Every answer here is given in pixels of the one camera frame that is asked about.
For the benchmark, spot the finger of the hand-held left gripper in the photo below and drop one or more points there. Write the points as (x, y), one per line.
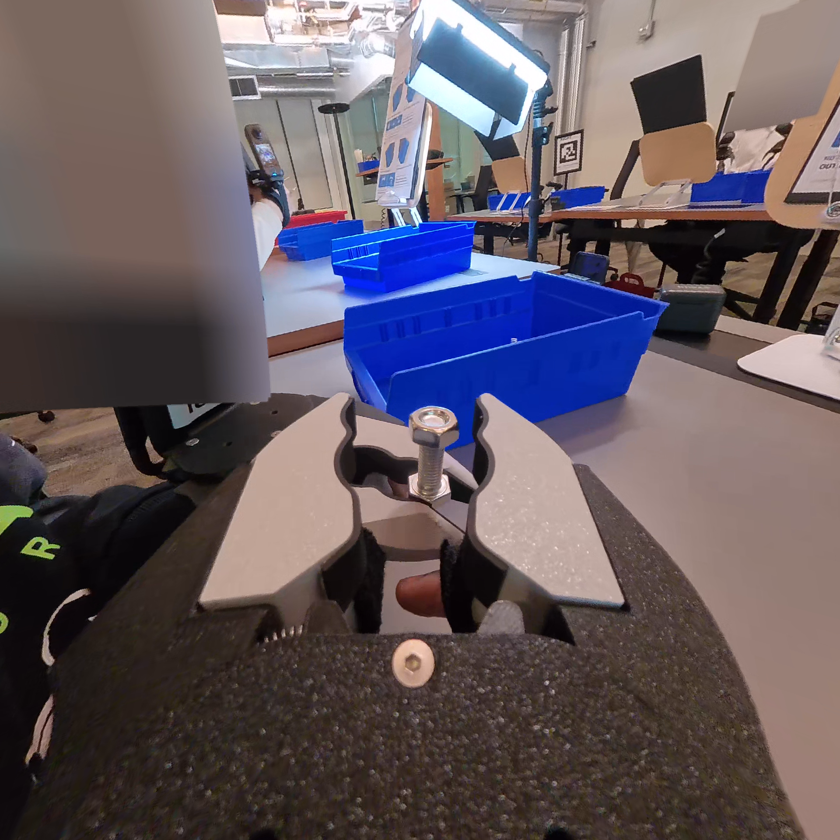
(383, 433)
(394, 515)

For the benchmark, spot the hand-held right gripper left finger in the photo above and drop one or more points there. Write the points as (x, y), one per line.
(282, 525)

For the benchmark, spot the red bag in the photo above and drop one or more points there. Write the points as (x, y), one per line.
(633, 286)

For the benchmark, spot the black floor lamp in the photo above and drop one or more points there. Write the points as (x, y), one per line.
(334, 108)

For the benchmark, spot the black printed shirt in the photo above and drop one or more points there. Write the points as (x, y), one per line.
(26, 656)

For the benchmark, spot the long wooden desk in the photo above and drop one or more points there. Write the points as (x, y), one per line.
(630, 211)

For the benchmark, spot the dark blue bag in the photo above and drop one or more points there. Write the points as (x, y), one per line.
(591, 267)

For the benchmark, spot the roll-up banner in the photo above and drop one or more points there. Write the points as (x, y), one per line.
(403, 145)

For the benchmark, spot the blue plastic bin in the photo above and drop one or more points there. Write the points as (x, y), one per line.
(509, 201)
(407, 263)
(578, 198)
(315, 243)
(729, 188)
(525, 381)

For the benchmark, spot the red plastic bin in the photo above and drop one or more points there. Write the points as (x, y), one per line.
(315, 218)

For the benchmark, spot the person's left forearm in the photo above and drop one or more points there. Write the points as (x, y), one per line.
(131, 525)

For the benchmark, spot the white sign stand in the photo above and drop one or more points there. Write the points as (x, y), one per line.
(788, 361)

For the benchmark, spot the grey tool case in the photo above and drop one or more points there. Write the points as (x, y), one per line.
(692, 311)

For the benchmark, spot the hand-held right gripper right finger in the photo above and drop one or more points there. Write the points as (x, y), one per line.
(538, 525)

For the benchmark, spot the studio light on stand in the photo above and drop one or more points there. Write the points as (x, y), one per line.
(473, 72)

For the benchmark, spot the black monitor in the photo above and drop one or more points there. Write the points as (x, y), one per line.
(670, 95)

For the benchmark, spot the silver hex bolt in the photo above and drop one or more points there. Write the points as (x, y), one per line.
(433, 460)

